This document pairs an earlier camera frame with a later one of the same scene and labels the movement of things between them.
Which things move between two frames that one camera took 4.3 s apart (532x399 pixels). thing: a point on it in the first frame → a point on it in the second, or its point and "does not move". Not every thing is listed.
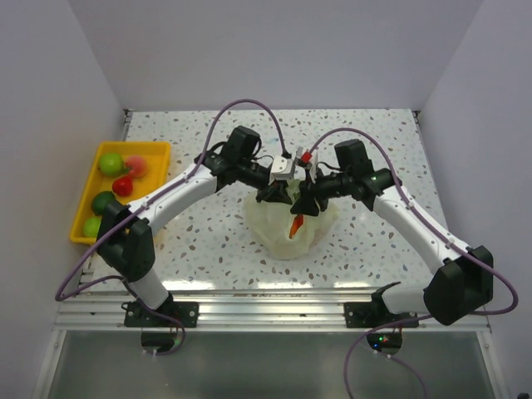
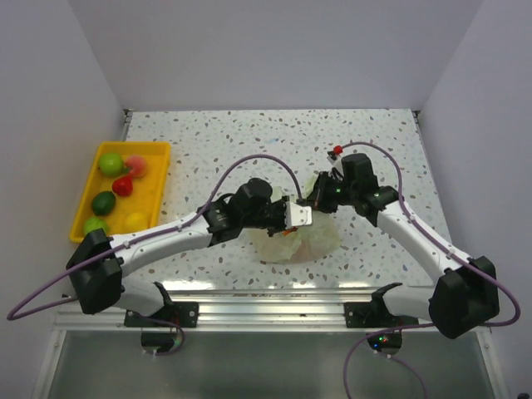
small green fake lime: x=91 y=226 does not move
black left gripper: x=276 y=191 → x=280 y=204
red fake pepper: x=123 y=185 does not move
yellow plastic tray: x=156 y=156 does not move
